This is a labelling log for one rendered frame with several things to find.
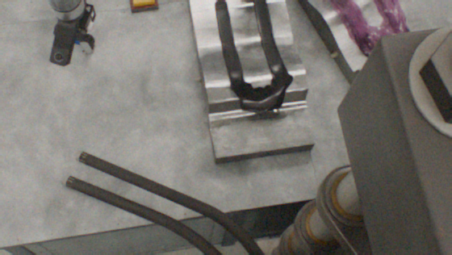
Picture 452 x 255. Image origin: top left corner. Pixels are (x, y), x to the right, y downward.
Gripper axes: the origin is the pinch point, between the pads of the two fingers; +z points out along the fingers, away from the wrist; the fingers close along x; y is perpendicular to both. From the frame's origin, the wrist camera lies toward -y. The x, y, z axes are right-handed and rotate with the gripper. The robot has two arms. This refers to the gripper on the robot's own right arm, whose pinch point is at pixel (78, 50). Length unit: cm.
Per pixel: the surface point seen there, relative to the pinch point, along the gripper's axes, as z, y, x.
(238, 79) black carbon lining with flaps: 4.0, 5.5, -41.6
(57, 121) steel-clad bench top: 15.0, -15.8, 2.8
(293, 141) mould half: 9, -5, -59
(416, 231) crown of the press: -101, -47, -64
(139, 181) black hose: 7.7, -26.8, -24.6
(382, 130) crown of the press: -100, -38, -60
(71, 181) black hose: 11.8, -30.9, -7.2
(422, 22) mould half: 8, 37, -85
